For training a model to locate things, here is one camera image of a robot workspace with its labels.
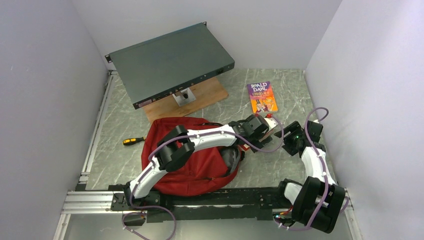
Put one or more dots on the yellow handled screwdriver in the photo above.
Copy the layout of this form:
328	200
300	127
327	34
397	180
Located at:
133	140

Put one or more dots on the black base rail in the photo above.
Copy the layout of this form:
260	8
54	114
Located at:
260	203

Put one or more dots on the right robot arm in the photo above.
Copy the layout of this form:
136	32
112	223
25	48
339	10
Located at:
318	201

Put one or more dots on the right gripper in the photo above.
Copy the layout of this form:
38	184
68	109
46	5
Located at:
295	128

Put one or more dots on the orange Roald Dahl book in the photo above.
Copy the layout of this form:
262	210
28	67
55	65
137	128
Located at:
262	97

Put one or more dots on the aluminium frame rail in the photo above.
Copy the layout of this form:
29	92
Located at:
81	201

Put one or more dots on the metal stand bracket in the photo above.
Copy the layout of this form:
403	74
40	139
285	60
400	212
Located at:
184	97

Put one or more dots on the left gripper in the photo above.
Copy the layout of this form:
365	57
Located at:
259	145

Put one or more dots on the red student backpack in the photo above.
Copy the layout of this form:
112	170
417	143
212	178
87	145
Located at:
206	170

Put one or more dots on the grey rack-mount device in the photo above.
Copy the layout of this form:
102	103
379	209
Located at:
166	64

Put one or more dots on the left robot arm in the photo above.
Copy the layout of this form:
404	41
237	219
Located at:
174	150

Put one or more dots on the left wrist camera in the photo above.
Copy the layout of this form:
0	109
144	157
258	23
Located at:
273	125

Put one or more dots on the wooden board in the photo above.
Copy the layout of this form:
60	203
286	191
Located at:
207	92

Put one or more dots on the red bordered book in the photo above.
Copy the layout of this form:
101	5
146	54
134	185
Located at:
259	143

